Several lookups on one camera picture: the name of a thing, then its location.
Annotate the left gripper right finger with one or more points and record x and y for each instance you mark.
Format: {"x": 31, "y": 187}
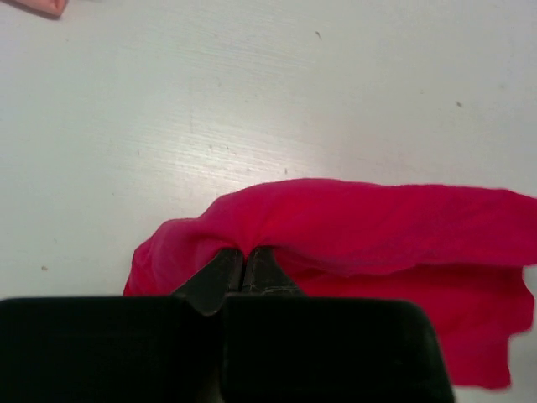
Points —
{"x": 280, "y": 345}

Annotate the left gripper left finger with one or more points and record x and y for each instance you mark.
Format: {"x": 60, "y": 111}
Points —
{"x": 116, "y": 349}

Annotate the red t-shirt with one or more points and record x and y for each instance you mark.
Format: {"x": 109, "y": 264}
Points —
{"x": 458, "y": 252}

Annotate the folded salmon pink t-shirt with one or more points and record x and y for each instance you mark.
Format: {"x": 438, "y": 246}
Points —
{"x": 50, "y": 9}

